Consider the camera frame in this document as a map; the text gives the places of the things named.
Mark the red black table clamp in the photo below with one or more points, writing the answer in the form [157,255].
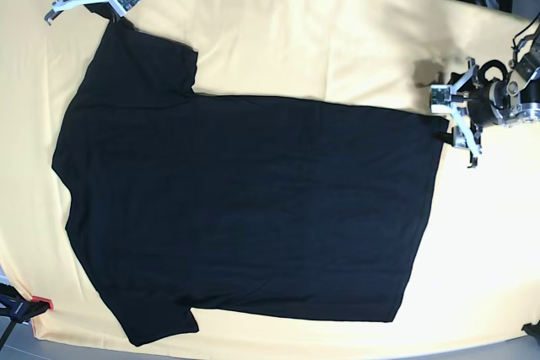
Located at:
[18,309]

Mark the black corner clamp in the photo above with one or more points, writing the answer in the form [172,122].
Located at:
[532,330]

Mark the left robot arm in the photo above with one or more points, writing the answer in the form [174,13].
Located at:
[521,76]

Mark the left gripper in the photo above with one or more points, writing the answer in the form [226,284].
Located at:
[488,105]

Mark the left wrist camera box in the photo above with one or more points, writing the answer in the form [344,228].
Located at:
[440,102]

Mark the dark navy T-shirt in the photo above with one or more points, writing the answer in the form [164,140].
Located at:
[283,207]

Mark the cream yellow table cloth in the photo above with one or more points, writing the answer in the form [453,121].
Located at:
[475,280]

